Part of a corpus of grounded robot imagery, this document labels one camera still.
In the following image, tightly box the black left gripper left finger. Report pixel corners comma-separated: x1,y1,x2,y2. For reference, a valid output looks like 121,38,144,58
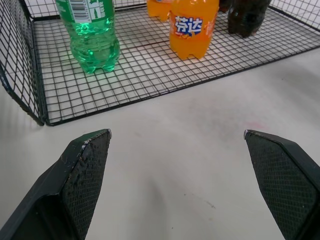
0,128,113,240

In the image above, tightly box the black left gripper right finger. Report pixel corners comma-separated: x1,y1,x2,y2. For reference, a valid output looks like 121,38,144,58
243,129,320,240

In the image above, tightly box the green soda bottle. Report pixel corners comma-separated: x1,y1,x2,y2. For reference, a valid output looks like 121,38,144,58
55,0,121,74

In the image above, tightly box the dark cola bottle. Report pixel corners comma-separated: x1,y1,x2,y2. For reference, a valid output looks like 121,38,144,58
227,0,272,39

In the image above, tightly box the orange Fanta bottle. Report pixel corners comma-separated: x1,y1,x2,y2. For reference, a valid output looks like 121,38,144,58
169,0,220,61
146,0,173,22

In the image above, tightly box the black wire basket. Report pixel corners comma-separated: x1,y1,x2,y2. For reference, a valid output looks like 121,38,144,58
0,0,320,127

